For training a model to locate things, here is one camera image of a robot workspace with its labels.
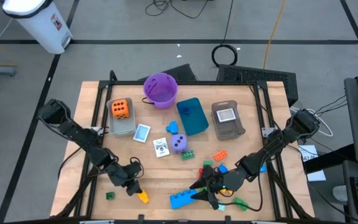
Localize white trash can black lid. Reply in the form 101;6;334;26
1;0;73;55

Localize black floor cable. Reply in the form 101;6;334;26
144;0;211;19

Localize blue figure-shaped toy block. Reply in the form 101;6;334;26
165;121;180;135

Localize smoky translucent plastic bin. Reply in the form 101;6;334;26
211;100;246;141

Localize coiled black cable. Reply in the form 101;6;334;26
211;0;239;68

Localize large blue toy block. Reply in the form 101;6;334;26
169;189;198;210

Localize white picture card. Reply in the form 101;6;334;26
216;108;237;123

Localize purple pumpkin face bucket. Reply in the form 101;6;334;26
143;72;179;110

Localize grey computer mouse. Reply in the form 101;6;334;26
333;185;348;202

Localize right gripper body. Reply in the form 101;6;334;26
201;164;229;211

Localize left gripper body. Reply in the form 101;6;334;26
109;161;143;189

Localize white cables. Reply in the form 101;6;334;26
290;106;334;138

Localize blue-backed playing card deck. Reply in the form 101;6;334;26
132;123;152;143

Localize teal plastic tray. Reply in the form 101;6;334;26
176;97;209;136

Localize purple foam dice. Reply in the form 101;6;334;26
170;133;188;154

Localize yellow cable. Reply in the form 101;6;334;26
263;0;287;70

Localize black panel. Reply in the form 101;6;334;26
138;63;198;82

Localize plain white paper sheet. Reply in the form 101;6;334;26
306;170;327;182

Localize black perforated case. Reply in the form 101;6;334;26
216;64;299;106

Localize printed white paper sheet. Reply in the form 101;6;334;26
298;144;319;162

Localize yellow rounded toy block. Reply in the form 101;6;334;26
137;190;150;205

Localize light grey plastic bin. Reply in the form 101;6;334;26
106;97;137;137

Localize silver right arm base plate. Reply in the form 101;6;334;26
261;126;277;138

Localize orange foam dice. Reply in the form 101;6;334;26
111;99;131;120

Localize green studded toy brick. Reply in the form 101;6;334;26
181;150;196;161

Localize green rounded toy block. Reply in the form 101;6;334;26
233;197;249;212

